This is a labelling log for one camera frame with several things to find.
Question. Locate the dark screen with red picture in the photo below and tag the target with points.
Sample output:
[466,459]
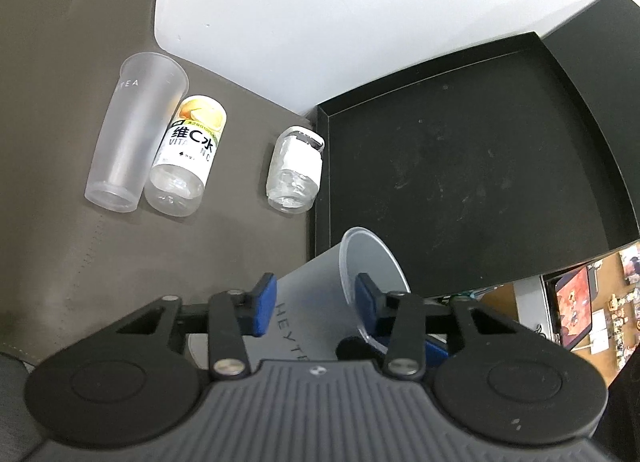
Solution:
[574,309]

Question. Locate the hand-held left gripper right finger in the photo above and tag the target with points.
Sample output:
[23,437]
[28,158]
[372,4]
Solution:
[367,307]

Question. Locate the grey-brown table mat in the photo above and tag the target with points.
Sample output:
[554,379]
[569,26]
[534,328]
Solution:
[70,91]

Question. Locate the small clear bottle white label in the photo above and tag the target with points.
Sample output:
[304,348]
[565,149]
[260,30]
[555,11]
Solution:
[296,166]

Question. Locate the clear bottle with yellow label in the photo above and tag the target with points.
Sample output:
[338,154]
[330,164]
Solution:
[187,151]

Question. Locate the black box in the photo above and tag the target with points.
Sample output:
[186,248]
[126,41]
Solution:
[602,46]

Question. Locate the frosted plastic cup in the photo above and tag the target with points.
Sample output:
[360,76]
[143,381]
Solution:
[310,292]
[131,134]

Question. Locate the black tray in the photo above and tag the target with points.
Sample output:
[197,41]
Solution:
[460,166]

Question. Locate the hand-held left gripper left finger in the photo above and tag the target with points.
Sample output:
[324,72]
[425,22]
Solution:
[264,306]

